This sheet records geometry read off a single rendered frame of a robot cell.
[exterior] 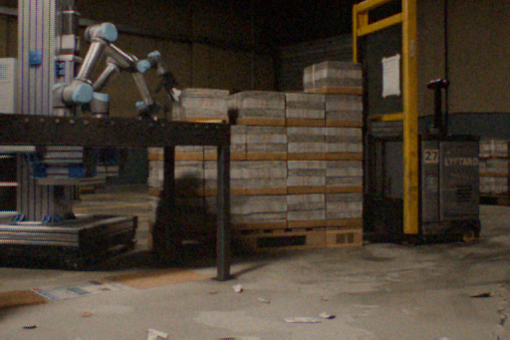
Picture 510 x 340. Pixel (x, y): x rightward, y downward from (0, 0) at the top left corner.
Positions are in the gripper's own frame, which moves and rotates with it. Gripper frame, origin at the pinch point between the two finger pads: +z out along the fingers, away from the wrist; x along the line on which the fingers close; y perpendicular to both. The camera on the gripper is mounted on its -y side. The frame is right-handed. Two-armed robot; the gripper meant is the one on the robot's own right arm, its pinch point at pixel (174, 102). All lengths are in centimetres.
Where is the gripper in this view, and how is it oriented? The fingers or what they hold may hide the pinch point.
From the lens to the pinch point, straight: 408.9
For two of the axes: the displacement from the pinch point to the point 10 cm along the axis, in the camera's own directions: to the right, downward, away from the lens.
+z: 4.6, 8.7, 1.6
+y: 8.1, -4.9, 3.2
